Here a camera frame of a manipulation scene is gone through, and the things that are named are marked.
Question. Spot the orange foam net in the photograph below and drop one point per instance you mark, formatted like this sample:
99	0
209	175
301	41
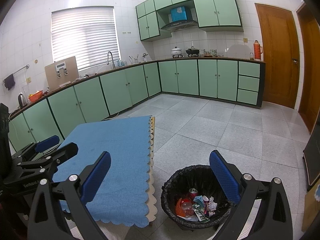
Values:
178	209

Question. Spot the green white milk carton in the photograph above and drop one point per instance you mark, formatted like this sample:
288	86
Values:
199	212

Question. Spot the red paper cup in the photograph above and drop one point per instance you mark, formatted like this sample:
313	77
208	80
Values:
193	193

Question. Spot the green upper wall cabinets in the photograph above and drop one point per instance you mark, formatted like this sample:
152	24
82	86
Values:
158	19

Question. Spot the black wok pan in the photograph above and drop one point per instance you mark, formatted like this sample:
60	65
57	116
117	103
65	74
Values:
192	52

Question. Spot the white window blind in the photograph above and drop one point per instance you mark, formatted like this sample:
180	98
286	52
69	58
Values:
87	33

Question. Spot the green lower kitchen cabinets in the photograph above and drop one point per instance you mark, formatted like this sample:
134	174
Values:
98	97

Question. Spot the cardboard box with scale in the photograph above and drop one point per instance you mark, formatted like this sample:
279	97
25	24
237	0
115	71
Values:
61	73

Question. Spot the black lined trash bin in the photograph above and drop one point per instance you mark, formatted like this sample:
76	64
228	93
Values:
202	178

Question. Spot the blue white snack wrapper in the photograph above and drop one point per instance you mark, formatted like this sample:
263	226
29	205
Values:
192	218

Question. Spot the dark hanging towel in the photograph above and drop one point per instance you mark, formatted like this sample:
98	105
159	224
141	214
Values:
9	82

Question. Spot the wall towel rail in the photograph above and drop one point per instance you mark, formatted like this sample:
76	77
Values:
22	68

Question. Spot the clear plastic bottle red label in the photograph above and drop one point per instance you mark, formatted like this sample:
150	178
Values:
187	207

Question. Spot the wooden door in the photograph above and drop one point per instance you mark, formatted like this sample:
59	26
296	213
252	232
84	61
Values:
280	53
309	104

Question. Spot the white tissue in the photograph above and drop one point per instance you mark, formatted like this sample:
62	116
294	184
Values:
211	207

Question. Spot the black range hood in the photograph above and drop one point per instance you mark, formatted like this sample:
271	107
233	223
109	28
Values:
180	25

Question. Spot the orange plastic basin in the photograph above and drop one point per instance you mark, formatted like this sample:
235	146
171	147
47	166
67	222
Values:
36	96

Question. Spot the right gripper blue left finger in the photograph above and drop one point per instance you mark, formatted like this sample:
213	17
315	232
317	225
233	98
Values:
47	219

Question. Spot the red snack bag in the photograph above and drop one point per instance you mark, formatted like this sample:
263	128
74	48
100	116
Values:
206	205

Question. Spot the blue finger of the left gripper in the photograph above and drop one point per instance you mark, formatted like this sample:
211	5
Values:
47	144
60	156

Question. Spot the right wooden door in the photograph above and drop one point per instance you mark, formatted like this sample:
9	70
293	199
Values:
309	104

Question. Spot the white cooking pot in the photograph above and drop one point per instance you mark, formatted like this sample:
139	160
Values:
176	52

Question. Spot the chrome kitchen faucet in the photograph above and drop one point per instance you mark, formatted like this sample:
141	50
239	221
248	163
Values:
111	60

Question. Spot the blue felt table cloth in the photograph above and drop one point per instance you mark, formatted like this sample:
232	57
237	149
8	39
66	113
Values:
122	196

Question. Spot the steel electric kettle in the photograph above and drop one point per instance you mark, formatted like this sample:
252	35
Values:
22	102

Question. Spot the orange thermos flask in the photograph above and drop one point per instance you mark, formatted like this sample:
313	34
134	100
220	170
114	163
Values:
258	50

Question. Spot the left wooden door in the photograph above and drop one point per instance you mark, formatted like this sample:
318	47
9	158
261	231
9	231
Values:
280	53

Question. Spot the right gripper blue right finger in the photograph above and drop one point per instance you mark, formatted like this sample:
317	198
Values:
273	219

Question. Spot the blue box on hood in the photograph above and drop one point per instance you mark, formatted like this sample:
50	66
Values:
180	13

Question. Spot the light blue drink carton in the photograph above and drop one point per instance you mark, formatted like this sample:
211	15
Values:
199	200

